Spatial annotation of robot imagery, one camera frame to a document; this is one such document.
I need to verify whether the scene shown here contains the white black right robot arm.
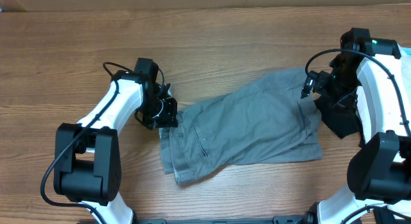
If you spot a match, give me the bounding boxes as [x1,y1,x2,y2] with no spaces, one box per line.
[301,28,410,223]

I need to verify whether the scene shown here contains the light beige folded shorts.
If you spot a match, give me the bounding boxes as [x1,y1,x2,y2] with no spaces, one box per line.
[356,47,410,142]

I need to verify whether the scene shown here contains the black folded garment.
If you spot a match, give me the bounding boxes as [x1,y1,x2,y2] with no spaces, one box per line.
[314,96,365,148]

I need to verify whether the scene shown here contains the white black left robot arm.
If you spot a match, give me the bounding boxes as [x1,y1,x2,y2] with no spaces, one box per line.
[40,58,178,223]

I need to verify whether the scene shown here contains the light blue cloth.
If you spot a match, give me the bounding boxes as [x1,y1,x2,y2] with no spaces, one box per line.
[402,47,411,56]

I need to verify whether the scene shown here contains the grey shorts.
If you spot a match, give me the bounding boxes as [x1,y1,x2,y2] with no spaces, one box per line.
[159,68,323,184]

